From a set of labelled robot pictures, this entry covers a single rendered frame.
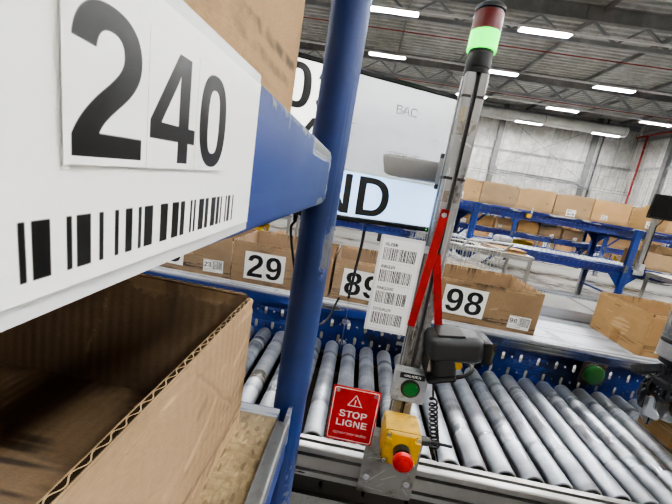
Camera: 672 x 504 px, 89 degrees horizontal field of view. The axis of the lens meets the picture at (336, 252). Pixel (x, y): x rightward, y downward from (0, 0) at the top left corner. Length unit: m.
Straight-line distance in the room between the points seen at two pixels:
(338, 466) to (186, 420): 0.74
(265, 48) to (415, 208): 0.64
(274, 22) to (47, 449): 0.26
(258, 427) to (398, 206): 0.57
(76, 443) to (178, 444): 0.11
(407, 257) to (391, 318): 0.13
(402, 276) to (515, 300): 0.81
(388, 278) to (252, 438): 0.47
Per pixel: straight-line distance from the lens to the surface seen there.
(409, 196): 0.77
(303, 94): 0.72
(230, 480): 0.26
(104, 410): 0.30
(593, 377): 1.58
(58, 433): 0.29
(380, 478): 0.91
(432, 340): 0.68
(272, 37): 0.19
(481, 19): 0.74
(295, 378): 0.29
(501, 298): 1.42
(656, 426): 1.48
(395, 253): 0.67
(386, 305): 0.70
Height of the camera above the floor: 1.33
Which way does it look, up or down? 11 degrees down
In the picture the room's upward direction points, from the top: 10 degrees clockwise
